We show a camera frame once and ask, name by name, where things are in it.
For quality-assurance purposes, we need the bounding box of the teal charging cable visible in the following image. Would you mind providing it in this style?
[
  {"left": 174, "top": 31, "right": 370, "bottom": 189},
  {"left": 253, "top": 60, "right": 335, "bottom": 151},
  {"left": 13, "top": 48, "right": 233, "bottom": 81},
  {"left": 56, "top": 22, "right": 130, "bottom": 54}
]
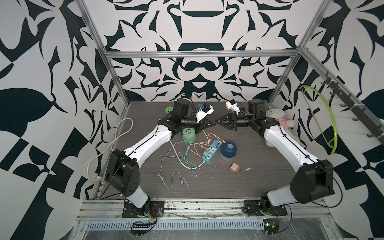
[{"left": 155, "top": 139, "right": 202, "bottom": 190}]

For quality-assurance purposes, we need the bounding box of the pink charger plug cube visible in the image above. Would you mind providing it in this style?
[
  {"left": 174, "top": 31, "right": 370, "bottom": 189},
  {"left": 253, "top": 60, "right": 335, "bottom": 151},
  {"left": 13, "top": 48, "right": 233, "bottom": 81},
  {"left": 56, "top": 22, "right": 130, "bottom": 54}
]
[{"left": 230, "top": 163, "right": 241, "bottom": 173}]

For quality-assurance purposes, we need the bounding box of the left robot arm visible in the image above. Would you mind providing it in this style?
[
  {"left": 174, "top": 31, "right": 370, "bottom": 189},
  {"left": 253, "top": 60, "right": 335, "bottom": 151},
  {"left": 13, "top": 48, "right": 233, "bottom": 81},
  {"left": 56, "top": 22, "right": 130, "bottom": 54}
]
[{"left": 105, "top": 99, "right": 215, "bottom": 213}]

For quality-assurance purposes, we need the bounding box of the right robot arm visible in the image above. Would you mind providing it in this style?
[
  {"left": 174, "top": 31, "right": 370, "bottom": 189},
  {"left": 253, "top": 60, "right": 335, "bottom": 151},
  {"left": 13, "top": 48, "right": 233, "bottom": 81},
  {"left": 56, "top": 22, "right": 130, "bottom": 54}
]
[{"left": 216, "top": 100, "right": 334, "bottom": 211}]

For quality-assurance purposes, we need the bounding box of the light green meat grinder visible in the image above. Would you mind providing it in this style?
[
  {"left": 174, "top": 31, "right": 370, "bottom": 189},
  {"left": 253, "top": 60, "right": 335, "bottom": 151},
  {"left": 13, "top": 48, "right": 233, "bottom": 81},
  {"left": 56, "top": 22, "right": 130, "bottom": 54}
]
[{"left": 181, "top": 128, "right": 197, "bottom": 144}]

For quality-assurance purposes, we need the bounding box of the green lidded round tin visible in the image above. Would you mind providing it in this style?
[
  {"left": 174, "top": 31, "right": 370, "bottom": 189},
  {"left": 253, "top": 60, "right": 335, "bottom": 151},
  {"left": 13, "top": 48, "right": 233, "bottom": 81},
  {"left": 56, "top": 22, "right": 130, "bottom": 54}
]
[{"left": 165, "top": 107, "right": 174, "bottom": 114}]

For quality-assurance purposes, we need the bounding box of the white teddy bear pink shirt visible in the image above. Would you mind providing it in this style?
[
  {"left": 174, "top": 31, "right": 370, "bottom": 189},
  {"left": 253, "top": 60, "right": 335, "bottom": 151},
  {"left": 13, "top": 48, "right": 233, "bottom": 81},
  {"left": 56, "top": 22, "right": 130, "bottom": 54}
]
[{"left": 266, "top": 109, "right": 300, "bottom": 144}]

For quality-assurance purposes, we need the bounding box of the teal power strip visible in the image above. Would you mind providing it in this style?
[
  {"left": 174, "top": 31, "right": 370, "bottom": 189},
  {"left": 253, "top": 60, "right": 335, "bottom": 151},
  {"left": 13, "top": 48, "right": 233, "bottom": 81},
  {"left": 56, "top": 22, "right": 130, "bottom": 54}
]
[{"left": 202, "top": 140, "right": 222, "bottom": 164}]

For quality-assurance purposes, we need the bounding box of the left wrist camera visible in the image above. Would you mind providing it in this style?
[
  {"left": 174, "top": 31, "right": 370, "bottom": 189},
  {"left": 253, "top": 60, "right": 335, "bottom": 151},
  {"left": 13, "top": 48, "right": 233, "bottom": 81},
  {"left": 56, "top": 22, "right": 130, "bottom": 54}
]
[{"left": 195, "top": 103, "right": 214, "bottom": 123}]

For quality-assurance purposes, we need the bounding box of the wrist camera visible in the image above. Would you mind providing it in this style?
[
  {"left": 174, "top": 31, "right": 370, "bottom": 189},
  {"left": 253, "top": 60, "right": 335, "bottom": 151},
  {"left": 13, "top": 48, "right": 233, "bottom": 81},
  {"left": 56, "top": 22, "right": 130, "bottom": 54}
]
[
  {"left": 195, "top": 103, "right": 214, "bottom": 123},
  {"left": 225, "top": 100, "right": 241, "bottom": 115}
]

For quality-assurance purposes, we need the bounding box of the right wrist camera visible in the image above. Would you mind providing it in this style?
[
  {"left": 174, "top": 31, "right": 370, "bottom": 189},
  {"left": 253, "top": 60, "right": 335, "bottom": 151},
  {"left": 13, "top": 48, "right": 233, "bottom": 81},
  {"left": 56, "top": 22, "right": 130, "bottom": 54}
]
[{"left": 225, "top": 100, "right": 241, "bottom": 115}]

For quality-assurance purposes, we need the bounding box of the black wall hook rail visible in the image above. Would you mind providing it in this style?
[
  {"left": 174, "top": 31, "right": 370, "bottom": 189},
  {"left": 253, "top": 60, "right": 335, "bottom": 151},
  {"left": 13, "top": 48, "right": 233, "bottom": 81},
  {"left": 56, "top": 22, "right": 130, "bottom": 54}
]
[{"left": 322, "top": 72, "right": 384, "bottom": 145}]

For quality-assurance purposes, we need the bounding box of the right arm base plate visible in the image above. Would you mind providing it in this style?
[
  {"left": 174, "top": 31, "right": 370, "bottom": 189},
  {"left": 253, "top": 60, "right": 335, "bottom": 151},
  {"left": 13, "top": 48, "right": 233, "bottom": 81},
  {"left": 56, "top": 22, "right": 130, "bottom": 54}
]
[{"left": 242, "top": 198, "right": 288, "bottom": 217}]

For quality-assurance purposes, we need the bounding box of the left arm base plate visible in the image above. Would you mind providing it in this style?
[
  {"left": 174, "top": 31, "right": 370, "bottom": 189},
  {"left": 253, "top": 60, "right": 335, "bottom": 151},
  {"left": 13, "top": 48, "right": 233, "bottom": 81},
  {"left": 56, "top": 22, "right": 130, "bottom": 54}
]
[{"left": 122, "top": 200, "right": 165, "bottom": 218}]

